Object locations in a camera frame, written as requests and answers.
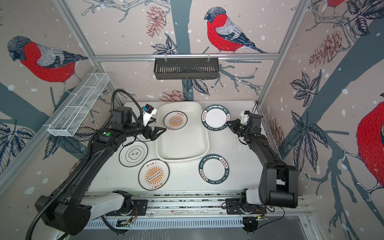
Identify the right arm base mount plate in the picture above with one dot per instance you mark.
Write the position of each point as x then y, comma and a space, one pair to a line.
238, 207

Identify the aluminium rail base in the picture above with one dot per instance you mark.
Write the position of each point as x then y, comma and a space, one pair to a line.
192, 203

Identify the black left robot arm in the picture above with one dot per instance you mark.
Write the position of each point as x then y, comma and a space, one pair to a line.
63, 209

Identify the orange sunburst plate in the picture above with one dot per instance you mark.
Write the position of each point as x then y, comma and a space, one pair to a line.
175, 120
153, 175

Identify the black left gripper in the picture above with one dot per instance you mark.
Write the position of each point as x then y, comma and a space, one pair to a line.
154, 134

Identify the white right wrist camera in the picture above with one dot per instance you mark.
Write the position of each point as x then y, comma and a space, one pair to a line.
245, 115

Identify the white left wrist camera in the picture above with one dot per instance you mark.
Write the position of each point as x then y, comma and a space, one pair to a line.
147, 112

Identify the black wire wall basket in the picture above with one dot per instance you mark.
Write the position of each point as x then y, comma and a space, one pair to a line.
186, 69

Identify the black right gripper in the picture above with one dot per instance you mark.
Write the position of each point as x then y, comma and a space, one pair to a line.
235, 126

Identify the green rim plate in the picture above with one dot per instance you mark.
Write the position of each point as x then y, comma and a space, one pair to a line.
214, 169
215, 117

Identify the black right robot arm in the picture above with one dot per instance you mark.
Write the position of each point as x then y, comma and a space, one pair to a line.
278, 186

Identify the white mesh wall shelf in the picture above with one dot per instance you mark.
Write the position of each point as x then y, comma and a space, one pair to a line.
81, 102

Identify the white plastic bin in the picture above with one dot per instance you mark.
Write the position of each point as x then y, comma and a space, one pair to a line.
186, 144

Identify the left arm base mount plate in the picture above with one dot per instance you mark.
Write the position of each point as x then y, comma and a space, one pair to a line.
138, 208

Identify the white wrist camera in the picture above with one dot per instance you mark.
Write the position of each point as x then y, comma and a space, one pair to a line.
147, 112
245, 115

